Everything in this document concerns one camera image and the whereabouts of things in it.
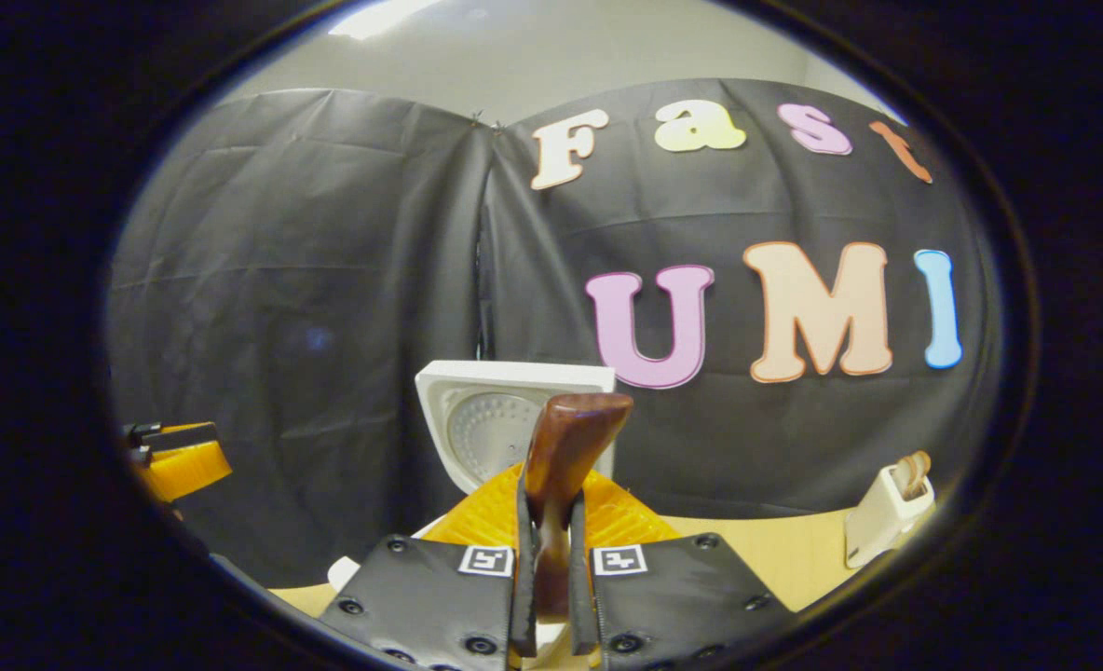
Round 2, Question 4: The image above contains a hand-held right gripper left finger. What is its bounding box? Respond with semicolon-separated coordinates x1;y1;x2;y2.
317;463;539;671

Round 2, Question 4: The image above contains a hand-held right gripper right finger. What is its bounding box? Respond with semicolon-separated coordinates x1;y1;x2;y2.
565;466;799;671

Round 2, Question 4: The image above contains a brown wooden spoon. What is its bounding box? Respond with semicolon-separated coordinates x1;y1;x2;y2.
523;392;635;623

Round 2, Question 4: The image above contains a white rice cooker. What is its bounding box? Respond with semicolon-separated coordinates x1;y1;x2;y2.
328;361;620;670

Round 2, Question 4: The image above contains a black backdrop cloth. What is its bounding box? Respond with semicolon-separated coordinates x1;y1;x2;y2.
104;79;1004;588

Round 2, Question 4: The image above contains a white toaster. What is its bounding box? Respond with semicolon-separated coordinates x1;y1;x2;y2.
842;463;937;570

